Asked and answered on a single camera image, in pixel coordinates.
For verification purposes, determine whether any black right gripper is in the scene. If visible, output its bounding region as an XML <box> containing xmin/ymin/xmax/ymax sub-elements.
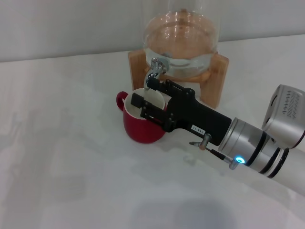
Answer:
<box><xmin>130</xmin><ymin>76</ymin><xmax>233</xmax><ymax>146</ymax></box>

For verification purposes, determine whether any glass water dispenser jar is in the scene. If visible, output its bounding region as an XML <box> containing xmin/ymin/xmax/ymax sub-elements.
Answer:
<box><xmin>142</xmin><ymin>0</ymin><xmax>220</xmax><ymax>78</ymax></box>

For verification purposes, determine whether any red ceramic cup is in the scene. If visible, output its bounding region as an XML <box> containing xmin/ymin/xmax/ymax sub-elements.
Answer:
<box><xmin>116</xmin><ymin>87</ymin><xmax>167</xmax><ymax>145</ymax></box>

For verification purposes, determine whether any chrome faucet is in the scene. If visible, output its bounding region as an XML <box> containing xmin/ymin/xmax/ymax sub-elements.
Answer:
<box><xmin>143</xmin><ymin>57</ymin><xmax>169</xmax><ymax>91</ymax></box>

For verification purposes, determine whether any wooden dispenser stand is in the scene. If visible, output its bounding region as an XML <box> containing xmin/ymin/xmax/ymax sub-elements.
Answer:
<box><xmin>127</xmin><ymin>49</ymin><xmax>230</xmax><ymax>107</ymax></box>

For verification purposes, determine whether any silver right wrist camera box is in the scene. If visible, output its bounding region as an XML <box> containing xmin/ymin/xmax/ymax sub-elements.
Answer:
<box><xmin>261</xmin><ymin>83</ymin><xmax>305</xmax><ymax>149</ymax></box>

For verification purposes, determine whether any thin black cable with plugs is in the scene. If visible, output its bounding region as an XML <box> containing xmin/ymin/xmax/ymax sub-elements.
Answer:
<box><xmin>189</xmin><ymin>133</ymin><xmax>240</xmax><ymax>170</ymax></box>

